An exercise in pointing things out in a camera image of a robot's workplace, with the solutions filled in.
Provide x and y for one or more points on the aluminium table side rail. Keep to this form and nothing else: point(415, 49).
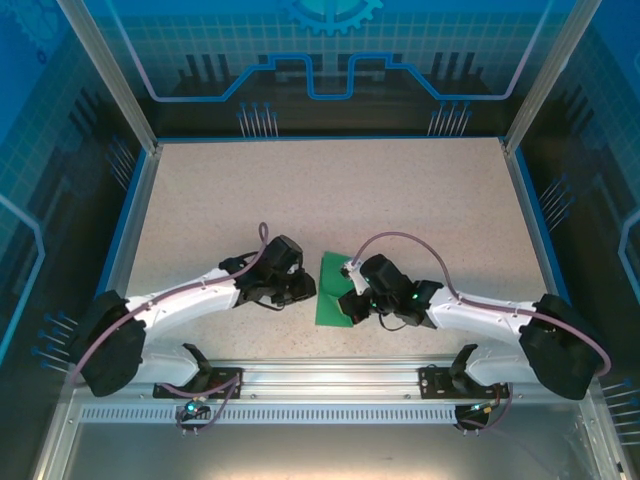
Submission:
point(135, 225)

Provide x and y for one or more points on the blue grid print enclosure panel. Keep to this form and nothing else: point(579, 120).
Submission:
point(40, 150)
point(600, 150)

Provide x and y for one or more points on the blue gear print enclosure panel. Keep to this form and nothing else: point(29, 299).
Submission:
point(320, 100)

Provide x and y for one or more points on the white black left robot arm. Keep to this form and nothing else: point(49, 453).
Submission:
point(190, 295)

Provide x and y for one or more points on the aluminium frame post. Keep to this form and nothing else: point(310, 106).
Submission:
point(545, 75)
point(113, 75)

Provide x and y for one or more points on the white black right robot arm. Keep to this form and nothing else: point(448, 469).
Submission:
point(480, 315)

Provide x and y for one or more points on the sheet metal shelf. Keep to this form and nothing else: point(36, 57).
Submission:
point(320, 450)

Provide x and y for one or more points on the small circuit board green LED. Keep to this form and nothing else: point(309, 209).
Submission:
point(191, 407)
point(481, 407)

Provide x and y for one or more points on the long aluminium mounting rail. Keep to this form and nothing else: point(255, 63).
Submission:
point(325, 377)

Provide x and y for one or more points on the blue table side strip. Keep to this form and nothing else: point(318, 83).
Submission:
point(536, 210)
point(115, 250)

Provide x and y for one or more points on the green paper sheet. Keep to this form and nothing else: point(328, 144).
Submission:
point(330, 280)

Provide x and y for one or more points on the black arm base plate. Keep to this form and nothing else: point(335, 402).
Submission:
point(227, 374)
point(432, 375)

